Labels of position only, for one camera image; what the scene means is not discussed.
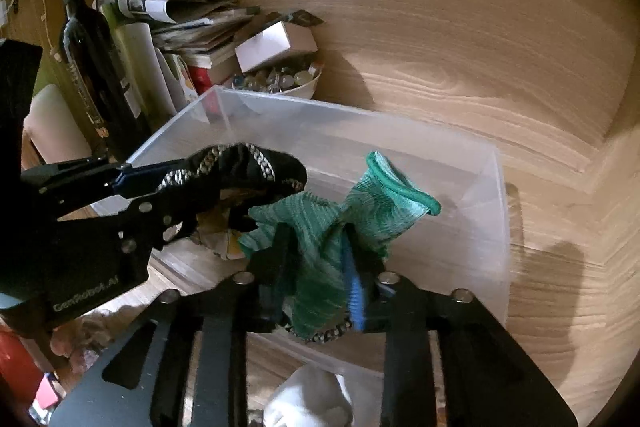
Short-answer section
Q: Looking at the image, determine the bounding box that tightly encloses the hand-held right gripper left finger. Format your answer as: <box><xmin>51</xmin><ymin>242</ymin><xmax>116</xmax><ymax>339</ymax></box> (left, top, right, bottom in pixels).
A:
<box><xmin>49</xmin><ymin>223</ymin><xmax>300</xmax><ymax>427</ymax></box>

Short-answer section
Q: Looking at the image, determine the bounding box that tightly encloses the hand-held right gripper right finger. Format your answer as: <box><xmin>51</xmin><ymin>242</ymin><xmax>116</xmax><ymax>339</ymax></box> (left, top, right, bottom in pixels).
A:
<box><xmin>340</xmin><ymin>227</ymin><xmax>579</xmax><ymax>427</ymax></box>

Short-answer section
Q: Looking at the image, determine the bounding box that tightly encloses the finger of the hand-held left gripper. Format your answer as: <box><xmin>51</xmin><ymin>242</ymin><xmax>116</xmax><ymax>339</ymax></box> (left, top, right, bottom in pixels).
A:
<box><xmin>118</xmin><ymin>195</ymin><xmax>202</xmax><ymax>254</ymax></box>
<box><xmin>21</xmin><ymin>156</ymin><xmax>173</xmax><ymax>208</ymax></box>

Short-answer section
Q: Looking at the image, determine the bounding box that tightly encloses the green knitted sock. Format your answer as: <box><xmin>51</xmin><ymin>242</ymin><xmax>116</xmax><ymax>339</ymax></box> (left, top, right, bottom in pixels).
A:
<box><xmin>237</xmin><ymin>151</ymin><xmax>442</xmax><ymax>339</ymax></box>

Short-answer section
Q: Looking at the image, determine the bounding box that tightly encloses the black patterned sock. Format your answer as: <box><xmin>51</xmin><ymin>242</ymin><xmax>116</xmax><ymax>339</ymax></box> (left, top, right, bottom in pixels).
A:
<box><xmin>159</xmin><ymin>142</ymin><xmax>308</xmax><ymax>234</ymax></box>

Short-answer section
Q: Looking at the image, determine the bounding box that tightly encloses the clear plastic storage box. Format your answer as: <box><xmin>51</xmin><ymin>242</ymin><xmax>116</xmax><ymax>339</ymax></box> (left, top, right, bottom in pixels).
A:
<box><xmin>91</xmin><ymin>85</ymin><xmax>512</xmax><ymax>427</ymax></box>

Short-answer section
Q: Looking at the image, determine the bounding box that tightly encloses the person's left hand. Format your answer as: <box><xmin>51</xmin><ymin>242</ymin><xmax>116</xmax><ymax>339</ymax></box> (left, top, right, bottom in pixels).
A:
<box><xmin>49</xmin><ymin>307</ymin><xmax>126</xmax><ymax>375</ymax></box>

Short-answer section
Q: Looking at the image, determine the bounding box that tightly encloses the crumpled yellow white paper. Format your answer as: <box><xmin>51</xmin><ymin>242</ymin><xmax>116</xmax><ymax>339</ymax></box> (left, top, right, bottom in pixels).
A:
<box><xmin>196</xmin><ymin>202</ymin><xmax>251</xmax><ymax>262</ymax></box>

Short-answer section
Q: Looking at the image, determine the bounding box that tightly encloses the red box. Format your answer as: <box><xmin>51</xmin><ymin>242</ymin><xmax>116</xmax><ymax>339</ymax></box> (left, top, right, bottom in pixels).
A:
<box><xmin>0</xmin><ymin>326</ymin><xmax>47</xmax><ymax>404</ymax></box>

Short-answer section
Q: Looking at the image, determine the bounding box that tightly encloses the rolled white paper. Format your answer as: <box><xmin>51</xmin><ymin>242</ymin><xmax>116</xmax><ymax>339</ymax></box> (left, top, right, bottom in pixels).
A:
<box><xmin>100</xmin><ymin>2</ymin><xmax>179</xmax><ymax>118</ymax></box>

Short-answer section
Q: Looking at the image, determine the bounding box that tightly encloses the white sock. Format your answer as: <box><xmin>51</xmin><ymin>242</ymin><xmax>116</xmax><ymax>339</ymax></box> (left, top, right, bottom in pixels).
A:
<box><xmin>262</xmin><ymin>364</ymin><xmax>354</xmax><ymax>427</ymax></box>

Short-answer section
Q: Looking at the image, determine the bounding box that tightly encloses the dark wine bottle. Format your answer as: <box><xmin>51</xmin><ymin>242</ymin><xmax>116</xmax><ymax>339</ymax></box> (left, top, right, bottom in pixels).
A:
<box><xmin>56</xmin><ymin>0</ymin><xmax>152</xmax><ymax>160</ymax></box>

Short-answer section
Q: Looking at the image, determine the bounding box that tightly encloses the stack of books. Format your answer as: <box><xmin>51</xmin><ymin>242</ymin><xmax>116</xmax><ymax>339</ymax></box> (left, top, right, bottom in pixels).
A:
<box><xmin>165</xmin><ymin>42</ymin><xmax>243</xmax><ymax>96</ymax></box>

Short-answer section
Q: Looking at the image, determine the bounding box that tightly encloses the stack of newspapers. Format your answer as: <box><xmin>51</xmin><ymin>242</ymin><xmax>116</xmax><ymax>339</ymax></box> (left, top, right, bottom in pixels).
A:
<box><xmin>92</xmin><ymin>0</ymin><xmax>262</xmax><ymax>54</ymax></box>

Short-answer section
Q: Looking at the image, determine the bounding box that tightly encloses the white bowl of trinkets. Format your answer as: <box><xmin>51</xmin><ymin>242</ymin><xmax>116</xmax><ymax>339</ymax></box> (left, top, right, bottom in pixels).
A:
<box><xmin>231</xmin><ymin>61</ymin><xmax>324</xmax><ymax>100</ymax></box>

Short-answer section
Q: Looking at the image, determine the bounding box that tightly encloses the small white cardboard box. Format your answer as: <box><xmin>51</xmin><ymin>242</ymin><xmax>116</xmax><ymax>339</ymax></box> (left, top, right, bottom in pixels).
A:
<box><xmin>234</xmin><ymin>21</ymin><xmax>319</xmax><ymax>73</ymax></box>

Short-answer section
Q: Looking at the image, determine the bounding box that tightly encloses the dark foil packet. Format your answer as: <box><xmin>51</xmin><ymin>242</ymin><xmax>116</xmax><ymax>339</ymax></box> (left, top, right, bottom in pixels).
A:
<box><xmin>278</xmin><ymin>10</ymin><xmax>324</xmax><ymax>28</ymax></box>

